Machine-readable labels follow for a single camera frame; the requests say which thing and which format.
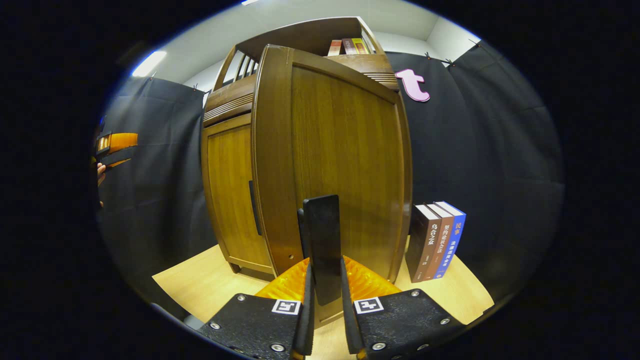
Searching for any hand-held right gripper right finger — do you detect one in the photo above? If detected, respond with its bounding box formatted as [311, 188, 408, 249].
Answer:
[340, 256, 466, 360]

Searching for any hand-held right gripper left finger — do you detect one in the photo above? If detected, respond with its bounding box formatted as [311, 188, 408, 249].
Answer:
[197, 257, 316, 360]

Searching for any wooden double-door shoe cabinet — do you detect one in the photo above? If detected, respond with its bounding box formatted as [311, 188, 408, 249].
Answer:
[200, 16, 401, 276]

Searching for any small ceiling light panel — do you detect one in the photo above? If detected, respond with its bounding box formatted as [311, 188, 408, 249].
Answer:
[132, 50, 167, 77]

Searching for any dark brown standing book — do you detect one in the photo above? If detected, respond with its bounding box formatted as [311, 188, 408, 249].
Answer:
[405, 204, 442, 283]

